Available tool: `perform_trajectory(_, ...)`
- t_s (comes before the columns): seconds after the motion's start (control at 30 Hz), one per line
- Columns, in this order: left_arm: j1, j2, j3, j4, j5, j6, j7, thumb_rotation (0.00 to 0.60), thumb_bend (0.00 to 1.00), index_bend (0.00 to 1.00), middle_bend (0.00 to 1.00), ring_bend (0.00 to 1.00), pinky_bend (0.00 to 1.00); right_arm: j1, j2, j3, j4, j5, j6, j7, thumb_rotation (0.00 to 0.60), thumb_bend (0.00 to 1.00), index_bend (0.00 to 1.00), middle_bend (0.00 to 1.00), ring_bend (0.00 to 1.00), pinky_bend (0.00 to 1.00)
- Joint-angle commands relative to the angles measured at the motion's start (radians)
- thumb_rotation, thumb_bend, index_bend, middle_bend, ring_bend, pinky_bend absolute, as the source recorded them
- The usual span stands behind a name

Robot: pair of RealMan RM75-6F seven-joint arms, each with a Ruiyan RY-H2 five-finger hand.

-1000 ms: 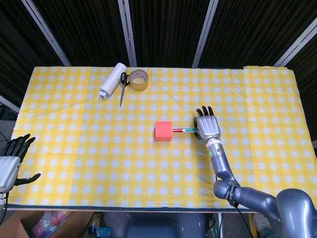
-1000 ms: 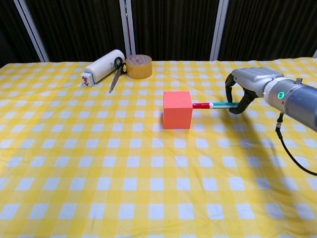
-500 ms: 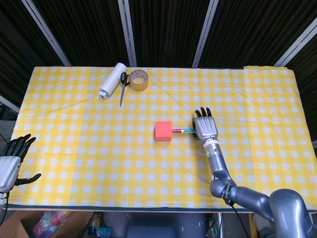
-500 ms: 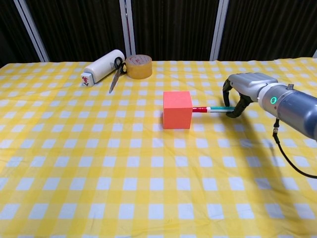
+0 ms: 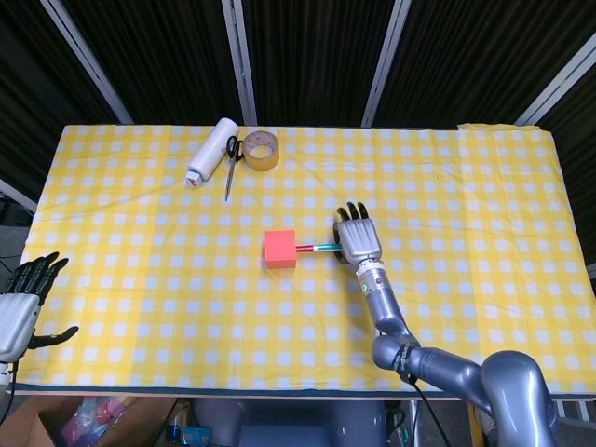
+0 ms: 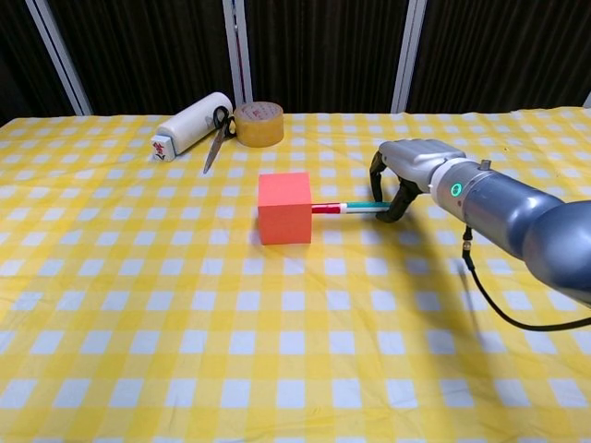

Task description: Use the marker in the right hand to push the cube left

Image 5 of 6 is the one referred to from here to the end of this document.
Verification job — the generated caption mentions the yellow white checkered tablecloth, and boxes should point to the yellow white checkered tablecloth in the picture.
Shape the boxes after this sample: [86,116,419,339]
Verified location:
[25,123,595,395]

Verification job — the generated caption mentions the white cylindrical bottle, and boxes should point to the white cylindrical bottle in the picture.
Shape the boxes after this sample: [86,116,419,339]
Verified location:
[186,117,239,182]

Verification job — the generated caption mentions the red and teal marker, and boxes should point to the red and teal marker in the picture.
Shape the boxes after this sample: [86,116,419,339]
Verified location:
[295,241,344,254]

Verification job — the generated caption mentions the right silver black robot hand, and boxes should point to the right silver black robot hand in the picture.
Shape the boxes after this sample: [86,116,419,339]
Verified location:
[331,201,385,267]

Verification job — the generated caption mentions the cardboard box with colourful items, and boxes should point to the cardboard box with colourful items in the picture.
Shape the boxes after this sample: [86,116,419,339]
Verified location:
[0,395,141,447]

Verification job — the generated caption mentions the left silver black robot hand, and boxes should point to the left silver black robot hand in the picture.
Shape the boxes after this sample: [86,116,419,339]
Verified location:
[0,251,79,364]

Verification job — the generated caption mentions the aluminium frame post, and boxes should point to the aluminium frame post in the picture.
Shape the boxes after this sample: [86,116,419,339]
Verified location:
[40,0,135,125]
[361,0,412,129]
[513,40,596,127]
[221,0,259,127]

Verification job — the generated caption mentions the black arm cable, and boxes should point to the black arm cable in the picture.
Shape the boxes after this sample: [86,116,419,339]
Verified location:
[403,372,444,447]

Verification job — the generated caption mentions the brown packing tape roll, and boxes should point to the brown packing tape roll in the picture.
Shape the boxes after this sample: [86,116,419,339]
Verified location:
[243,129,281,172]

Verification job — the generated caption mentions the red cube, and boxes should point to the red cube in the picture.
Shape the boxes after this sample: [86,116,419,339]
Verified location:
[264,228,298,270]

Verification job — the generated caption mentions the black handled scissors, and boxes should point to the black handled scissors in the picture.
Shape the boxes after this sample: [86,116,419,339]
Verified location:
[223,134,245,202]

